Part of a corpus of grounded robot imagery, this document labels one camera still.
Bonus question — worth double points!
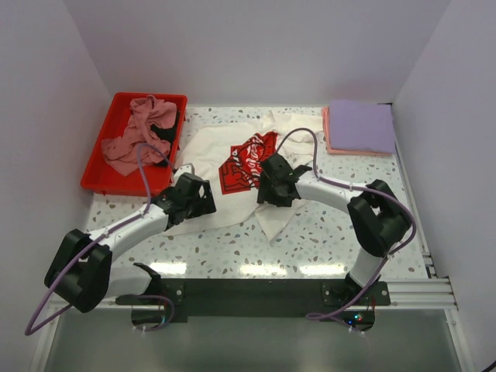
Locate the white t-shirt red print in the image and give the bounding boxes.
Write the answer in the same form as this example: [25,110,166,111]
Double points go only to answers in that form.
[167,112,322,240]

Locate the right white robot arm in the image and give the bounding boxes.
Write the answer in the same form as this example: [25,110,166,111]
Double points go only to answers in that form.
[257,153,416,305]

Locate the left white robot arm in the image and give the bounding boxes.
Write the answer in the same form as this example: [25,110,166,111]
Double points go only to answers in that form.
[44,173,216,313]

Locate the red plastic bin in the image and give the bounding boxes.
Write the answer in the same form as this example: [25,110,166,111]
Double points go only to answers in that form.
[81,92,188,196]

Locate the pink crumpled t-shirt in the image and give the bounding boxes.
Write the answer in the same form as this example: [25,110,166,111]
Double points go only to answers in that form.
[101,95,177,177]

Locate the black garment in bin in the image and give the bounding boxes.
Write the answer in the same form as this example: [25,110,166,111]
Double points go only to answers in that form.
[150,110,181,167]

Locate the folded purple t-shirt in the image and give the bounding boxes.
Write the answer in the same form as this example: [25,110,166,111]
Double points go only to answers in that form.
[329,100,395,153]

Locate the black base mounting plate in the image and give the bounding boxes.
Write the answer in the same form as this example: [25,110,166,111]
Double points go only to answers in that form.
[115,277,392,326]

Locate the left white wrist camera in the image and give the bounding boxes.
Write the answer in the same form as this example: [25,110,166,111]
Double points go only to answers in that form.
[171,163,197,185]

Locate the aluminium extrusion rail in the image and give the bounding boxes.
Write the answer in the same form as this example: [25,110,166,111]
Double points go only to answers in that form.
[94,261,455,316]

